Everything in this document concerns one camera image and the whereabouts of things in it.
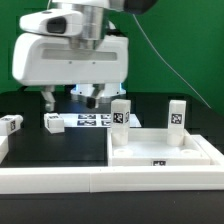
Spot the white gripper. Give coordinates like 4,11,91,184
12,33,128,112

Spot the white square table top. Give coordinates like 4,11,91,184
107,128,211,166

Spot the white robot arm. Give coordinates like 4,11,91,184
12,0,158,111

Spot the fiducial marker sheet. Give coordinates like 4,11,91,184
60,113,141,127

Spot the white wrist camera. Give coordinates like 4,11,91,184
19,9,84,37

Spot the white left fence wall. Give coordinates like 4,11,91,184
0,136,9,163

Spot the white fence wall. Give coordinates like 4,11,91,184
0,136,9,163
0,166,224,194
193,135,224,166

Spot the white front fence wall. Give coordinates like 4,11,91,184
0,166,224,194

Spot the white right fence wall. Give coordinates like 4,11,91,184
193,135,224,166

